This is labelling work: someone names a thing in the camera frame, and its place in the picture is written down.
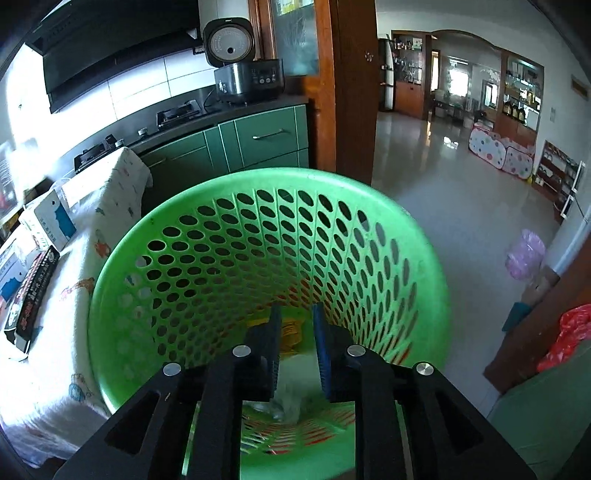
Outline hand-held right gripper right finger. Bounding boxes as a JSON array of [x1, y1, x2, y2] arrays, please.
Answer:
[[311, 303, 537, 480]]

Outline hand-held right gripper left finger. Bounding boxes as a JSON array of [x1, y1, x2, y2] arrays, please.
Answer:
[[53, 305, 283, 480]]

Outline green perforated plastic basket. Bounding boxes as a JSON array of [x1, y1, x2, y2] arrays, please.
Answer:
[[88, 167, 451, 480]]

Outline yellow wrapper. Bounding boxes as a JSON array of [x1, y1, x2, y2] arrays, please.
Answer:
[[281, 318, 304, 354]]

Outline crumpled grey plastic wrap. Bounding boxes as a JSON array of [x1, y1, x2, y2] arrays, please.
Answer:
[[244, 354, 325, 424]]

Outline brown wooden furniture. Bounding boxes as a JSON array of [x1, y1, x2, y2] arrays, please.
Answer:
[[482, 262, 591, 396]]

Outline green kitchen cabinets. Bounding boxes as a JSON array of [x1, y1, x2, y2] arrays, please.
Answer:
[[134, 104, 310, 186]]

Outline table with patterned cloth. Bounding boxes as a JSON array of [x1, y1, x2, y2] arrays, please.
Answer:
[[0, 147, 154, 468]]

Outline pink plastic bag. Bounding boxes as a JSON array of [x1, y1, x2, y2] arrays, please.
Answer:
[[505, 228, 546, 280]]

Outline long black box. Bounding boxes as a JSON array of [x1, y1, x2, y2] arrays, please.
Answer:
[[4, 247, 60, 354]]

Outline red plastic bag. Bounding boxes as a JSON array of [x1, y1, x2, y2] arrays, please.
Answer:
[[536, 305, 591, 373]]

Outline black gas stove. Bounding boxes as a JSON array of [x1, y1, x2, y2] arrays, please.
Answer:
[[73, 99, 204, 174]]

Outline white and blue box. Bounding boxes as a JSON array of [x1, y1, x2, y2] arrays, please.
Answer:
[[0, 239, 29, 306], [18, 189, 77, 253]]

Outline wooden glass door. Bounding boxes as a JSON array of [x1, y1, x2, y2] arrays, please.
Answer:
[[247, 0, 380, 186]]

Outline polka dot play tent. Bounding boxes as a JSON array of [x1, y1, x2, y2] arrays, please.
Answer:
[[468, 126, 536, 182]]

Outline black rice cooker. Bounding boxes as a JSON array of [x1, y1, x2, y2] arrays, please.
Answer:
[[203, 17, 286, 104]]

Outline wooden display cabinet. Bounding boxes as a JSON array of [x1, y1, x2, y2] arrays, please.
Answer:
[[392, 30, 433, 119]]

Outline refrigerator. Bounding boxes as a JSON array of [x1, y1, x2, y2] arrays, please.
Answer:
[[379, 39, 398, 112]]

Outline low storage rack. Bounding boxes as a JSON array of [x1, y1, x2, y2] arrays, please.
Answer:
[[533, 140, 581, 219]]

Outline wooden shelf cabinet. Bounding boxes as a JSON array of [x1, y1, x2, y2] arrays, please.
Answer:
[[496, 50, 546, 145]]

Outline black range hood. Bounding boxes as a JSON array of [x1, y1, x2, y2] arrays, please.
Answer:
[[25, 0, 205, 114]]

